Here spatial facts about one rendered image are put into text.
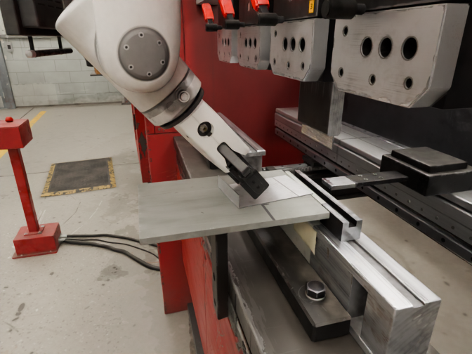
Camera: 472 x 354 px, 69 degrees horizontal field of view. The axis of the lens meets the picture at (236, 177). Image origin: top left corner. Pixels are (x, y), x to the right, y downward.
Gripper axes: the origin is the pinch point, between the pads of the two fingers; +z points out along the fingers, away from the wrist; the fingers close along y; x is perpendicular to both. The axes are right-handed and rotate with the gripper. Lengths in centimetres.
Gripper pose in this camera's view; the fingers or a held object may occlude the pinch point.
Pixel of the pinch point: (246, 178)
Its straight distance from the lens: 53.5
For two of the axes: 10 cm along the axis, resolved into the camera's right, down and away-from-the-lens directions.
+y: -4.0, -3.4, 8.5
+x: -7.0, 7.1, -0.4
